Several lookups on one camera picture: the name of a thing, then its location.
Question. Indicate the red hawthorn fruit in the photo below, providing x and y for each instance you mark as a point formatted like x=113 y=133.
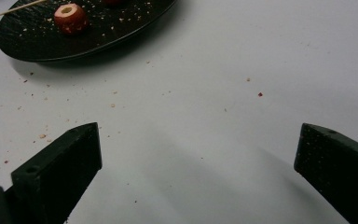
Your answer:
x=71 y=19
x=113 y=2

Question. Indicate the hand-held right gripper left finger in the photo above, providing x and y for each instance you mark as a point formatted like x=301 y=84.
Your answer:
x=59 y=174

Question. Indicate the black round plate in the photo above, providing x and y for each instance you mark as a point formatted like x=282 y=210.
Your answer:
x=105 y=32

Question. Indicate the thin wooden skewer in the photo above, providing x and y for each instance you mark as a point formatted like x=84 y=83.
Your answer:
x=12 y=10

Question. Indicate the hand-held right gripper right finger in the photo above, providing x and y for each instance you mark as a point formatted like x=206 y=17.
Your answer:
x=338 y=168

